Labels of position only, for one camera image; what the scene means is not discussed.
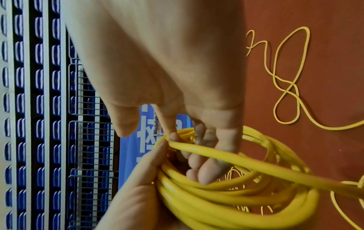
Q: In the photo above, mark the person's right hand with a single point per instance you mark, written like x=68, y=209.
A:
x=165, y=54

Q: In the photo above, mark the person's left hand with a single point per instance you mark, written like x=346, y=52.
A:
x=136, y=197

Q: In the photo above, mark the blue banner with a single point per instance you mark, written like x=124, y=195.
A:
x=142, y=134

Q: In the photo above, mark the rows of blue seats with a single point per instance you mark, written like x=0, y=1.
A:
x=40, y=112

